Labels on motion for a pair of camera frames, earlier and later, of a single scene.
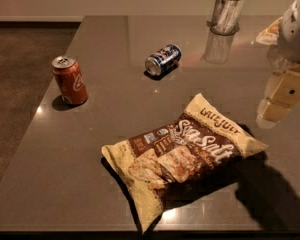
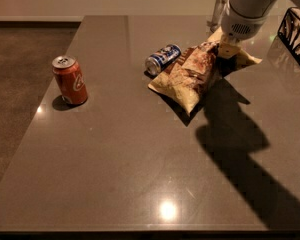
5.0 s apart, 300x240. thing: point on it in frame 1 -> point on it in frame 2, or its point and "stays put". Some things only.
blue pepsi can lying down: x=163 y=59 stays put
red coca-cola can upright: x=70 y=79 stays put
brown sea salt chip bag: x=164 y=164 -> x=190 y=74
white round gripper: x=295 y=37 -> x=240 y=24
